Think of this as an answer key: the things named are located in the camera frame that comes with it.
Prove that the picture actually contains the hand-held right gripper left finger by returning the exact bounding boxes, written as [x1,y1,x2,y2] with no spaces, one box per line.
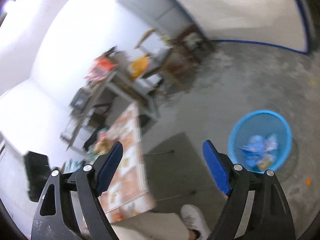
[31,141,123,240]

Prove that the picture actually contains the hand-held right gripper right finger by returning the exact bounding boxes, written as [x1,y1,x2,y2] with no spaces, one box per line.
[202,140,297,240]

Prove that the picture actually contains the blue plastic waste basket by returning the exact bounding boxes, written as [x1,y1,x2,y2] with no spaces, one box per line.
[228,109,293,173]

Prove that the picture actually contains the yellow cardboard box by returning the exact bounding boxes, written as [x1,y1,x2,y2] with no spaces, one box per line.
[257,159,272,172]

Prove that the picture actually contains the blue printed snack bag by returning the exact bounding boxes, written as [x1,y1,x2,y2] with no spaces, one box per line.
[241,134,279,167]

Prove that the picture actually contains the table with patterned tablecloth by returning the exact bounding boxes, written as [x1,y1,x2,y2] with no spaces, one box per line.
[94,102,155,224]

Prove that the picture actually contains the person's white shoe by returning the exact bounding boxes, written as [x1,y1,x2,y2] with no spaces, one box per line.
[180,204,212,240]

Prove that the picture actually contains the grey rice cooker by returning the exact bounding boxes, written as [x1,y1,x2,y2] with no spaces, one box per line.
[70,87,90,117]

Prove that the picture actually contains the long grey side table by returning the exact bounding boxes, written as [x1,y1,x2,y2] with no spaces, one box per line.
[60,69,160,150]

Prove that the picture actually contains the pink plastic bag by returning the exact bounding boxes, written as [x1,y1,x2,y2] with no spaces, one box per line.
[85,55,118,80]

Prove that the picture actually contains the yellow plastic bag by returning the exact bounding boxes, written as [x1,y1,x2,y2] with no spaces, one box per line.
[130,56,150,79]

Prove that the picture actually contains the wooden chair with black seat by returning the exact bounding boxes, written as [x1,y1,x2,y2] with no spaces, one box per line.
[135,27,180,95]

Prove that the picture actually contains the dark wooden stool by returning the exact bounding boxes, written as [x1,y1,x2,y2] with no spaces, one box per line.
[170,25,213,63]

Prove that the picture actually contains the white mattress with blue edge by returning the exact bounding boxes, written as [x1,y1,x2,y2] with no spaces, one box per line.
[160,0,314,55]

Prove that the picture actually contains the silver refrigerator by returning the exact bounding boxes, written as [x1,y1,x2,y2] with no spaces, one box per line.
[114,0,193,30]

